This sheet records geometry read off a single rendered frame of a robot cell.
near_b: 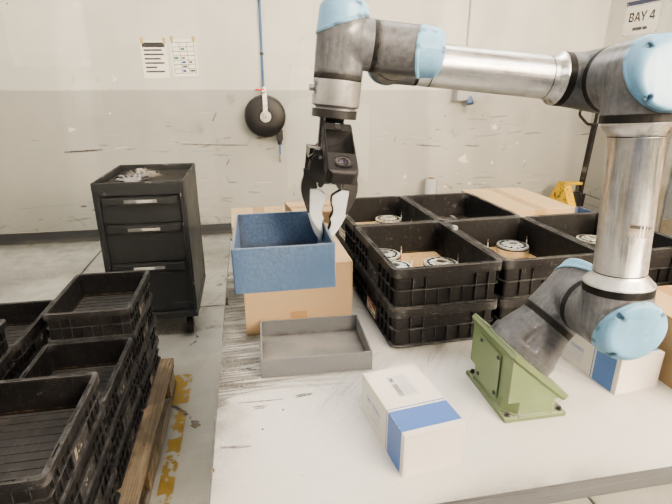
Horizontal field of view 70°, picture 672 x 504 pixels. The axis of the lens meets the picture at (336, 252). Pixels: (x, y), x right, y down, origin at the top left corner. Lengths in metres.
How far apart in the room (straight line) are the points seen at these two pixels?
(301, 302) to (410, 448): 0.58
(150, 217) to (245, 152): 2.09
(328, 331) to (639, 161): 0.85
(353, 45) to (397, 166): 4.13
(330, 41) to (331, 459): 0.72
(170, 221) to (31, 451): 1.47
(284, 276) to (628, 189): 0.58
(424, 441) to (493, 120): 4.50
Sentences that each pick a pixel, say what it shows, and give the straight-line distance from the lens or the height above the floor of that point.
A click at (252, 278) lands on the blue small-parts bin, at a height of 1.09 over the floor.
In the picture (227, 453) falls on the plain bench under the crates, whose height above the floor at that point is 0.70.
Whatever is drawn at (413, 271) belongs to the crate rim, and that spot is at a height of 0.92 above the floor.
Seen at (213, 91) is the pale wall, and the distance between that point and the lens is 4.57.
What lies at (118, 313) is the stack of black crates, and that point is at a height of 0.58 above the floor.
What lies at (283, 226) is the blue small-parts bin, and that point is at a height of 1.11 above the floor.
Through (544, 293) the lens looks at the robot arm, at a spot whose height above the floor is 0.95.
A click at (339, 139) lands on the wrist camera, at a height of 1.28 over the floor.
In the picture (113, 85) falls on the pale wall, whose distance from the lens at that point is 4.69.
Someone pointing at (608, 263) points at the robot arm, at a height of 1.07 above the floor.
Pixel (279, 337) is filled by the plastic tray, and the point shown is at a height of 0.70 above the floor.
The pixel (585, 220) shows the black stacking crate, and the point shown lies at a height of 0.90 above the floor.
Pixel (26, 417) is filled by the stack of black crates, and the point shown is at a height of 0.49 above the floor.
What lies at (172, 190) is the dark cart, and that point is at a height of 0.85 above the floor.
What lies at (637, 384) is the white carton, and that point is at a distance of 1.31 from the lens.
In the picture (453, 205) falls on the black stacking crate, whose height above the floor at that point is 0.88.
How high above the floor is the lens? 1.36
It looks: 19 degrees down
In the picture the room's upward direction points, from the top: straight up
